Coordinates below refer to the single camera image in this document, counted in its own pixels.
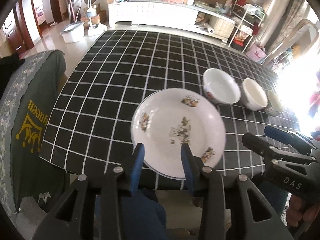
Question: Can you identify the white standing fan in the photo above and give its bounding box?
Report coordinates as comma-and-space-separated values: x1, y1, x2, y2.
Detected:
86, 0, 107, 37

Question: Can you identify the white tv cabinet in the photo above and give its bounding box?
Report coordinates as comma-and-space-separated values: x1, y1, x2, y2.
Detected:
108, 0, 235, 42

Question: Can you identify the pink bag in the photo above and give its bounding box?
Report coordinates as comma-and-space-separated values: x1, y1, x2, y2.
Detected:
246, 44, 266, 62

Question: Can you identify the cream white bowl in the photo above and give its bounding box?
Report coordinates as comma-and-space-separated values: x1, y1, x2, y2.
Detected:
240, 78, 268, 111

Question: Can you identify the black white grid tablecloth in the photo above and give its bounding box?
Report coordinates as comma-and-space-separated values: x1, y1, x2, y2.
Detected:
40, 30, 299, 190

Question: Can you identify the white metal shelf rack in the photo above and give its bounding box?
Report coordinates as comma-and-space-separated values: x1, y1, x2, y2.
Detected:
228, 0, 266, 53

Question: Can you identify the paper roll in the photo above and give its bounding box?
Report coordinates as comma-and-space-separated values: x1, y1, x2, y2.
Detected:
203, 23, 215, 34

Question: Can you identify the black floral patterned bowl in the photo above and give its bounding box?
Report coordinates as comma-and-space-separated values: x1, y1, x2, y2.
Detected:
264, 90, 284, 116

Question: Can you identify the green chair cover gold crown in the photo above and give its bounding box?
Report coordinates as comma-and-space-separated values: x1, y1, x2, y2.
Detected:
1, 50, 69, 216

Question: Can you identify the cardboard box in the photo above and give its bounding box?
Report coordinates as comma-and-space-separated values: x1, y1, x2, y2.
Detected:
80, 3, 107, 29

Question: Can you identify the person's right hand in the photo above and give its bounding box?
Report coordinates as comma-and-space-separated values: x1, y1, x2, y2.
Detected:
285, 193, 320, 230

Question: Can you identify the white plate cartoon bear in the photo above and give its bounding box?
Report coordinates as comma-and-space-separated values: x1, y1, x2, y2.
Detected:
131, 88, 226, 180

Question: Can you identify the large white bowl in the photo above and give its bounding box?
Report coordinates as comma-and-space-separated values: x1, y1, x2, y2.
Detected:
203, 68, 241, 105

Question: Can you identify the white plastic storage bin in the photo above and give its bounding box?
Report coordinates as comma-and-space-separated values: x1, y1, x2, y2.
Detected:
60, 22, 85, 43

